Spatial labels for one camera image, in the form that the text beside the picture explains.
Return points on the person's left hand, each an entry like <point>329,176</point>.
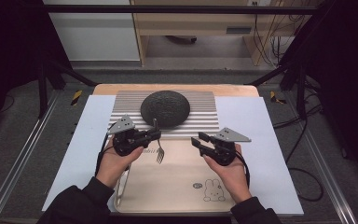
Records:
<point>113,166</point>

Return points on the yellow black tape marker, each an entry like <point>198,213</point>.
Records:
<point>275,97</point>
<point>76,97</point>

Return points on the white wall socket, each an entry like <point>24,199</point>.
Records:
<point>258,2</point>

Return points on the person's right hand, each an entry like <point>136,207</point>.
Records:
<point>233,177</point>

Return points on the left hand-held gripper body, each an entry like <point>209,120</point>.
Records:
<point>126,138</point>

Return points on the silver fork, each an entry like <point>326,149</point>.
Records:
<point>160,154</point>

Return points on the aluminium floor rail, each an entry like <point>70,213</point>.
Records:
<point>15,168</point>
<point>326,174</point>

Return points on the striped placemat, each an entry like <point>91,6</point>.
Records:
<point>130,102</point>

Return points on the black textured plate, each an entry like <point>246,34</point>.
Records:
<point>165,108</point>

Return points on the dark curtain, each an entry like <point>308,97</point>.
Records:
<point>348,77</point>
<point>12,46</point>

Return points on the light wooden desk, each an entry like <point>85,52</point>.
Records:
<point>199,23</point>

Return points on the black metal stand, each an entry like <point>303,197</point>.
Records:
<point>43,87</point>
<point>300,87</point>

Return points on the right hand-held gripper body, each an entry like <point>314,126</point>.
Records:
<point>225,149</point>

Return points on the black frame bar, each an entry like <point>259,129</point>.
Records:
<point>167,9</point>

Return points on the beige tray with rabbit drawing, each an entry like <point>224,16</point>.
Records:
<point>174,177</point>

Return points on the white cabinet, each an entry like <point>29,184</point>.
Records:
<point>96,34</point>

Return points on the white sheet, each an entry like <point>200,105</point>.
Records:
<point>254,149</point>

